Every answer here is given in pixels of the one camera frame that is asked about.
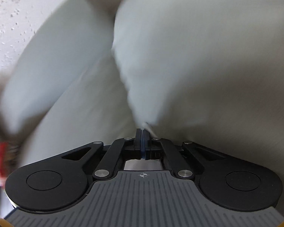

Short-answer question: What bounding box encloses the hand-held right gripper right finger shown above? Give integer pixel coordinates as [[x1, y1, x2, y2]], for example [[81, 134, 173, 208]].
[[141, 128, 233, 179]]

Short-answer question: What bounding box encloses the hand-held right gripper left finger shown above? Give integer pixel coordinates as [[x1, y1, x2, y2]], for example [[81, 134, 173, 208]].
[[51, 128, 142, 179]]

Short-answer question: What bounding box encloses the grey sofa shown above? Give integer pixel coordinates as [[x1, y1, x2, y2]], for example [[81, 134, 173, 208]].
[[0, 0, 284, 173]]

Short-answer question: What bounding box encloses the grey sofa backrest cushion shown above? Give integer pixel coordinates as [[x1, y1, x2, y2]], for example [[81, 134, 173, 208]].
[[1, 0, 117, 134]]

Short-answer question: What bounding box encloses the red cloth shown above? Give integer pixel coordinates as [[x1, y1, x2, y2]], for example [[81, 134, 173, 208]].
[[0, 142, 8, 179]]

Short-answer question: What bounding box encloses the light grey t-shirt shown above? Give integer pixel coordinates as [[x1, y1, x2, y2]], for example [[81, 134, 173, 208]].
[[111, 0, 284, 135]]

